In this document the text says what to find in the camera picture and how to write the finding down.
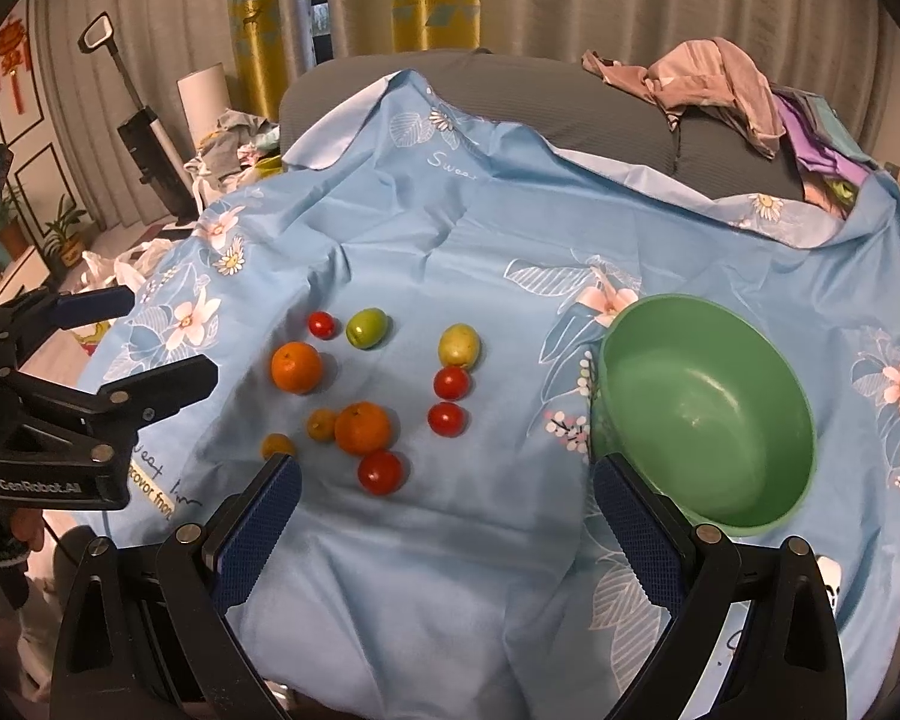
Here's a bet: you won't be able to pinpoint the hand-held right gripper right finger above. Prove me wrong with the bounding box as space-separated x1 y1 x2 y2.
591 454 848 720

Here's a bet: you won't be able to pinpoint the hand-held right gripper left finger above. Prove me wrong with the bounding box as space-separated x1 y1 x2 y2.
51 454 303 720

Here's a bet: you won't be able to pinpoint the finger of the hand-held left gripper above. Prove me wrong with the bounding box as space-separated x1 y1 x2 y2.
11 355 220 442
0 286 135 335

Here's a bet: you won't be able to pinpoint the orange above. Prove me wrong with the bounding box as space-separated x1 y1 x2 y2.
271 342 323 395
334 403 392 456

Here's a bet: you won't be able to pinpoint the green plastic bowl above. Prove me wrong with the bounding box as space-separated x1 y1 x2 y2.
598 294 817 539

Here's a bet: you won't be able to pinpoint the green jujube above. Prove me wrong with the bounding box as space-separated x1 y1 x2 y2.
346 308 387 350

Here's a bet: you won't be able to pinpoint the yellow-green jujube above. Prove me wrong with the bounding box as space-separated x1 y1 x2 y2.
439 324 482 369

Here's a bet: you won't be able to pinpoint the person's left hand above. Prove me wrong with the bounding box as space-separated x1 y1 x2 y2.
4 508 44 552

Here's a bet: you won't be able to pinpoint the white plastic bags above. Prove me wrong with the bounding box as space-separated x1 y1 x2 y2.
82 238 185 293

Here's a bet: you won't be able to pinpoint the potted green plant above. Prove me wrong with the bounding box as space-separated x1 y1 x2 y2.
41 195 91 265

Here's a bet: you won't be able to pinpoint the black upright vacuum cleaner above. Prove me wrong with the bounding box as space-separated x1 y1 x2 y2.
79 13 196 224

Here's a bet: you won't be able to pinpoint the pile of grey clothes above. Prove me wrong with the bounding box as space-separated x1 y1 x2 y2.
186 109 282 197

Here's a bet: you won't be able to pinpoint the white paper roll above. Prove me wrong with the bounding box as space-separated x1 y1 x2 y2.
177 64 233 151

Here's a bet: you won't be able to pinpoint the blue floral bedsheet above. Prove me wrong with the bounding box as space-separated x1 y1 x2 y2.
82 69 900 720

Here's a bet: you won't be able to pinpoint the purple crumpled clothing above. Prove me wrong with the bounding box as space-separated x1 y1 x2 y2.
776 86 871 188

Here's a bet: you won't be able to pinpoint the grey bed cushion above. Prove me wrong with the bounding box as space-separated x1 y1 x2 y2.
279 51 811 200

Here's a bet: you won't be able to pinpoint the pink crumpled clothing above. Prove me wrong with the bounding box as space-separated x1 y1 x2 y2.
581 37 788 158

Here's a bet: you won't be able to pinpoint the red wall ornament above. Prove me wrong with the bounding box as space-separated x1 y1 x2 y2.
0 15 35 110

